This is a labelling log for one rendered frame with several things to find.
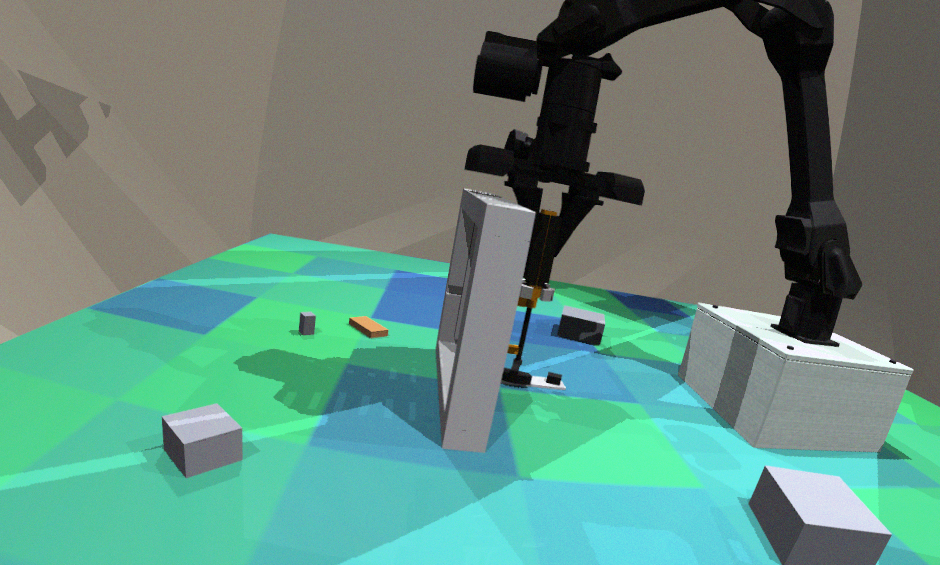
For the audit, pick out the brown flat block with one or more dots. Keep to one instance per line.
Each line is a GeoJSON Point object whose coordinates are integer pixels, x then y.
{"type": "Point", "coordinates": [368, 327]}

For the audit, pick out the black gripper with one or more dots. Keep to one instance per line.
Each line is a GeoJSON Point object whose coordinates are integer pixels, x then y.
{"type": "Point", "coordinates": [562, 142]}

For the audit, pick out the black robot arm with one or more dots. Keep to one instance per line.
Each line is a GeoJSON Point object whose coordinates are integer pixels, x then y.
{"type": "Point", "coordinates": [798, 37]}

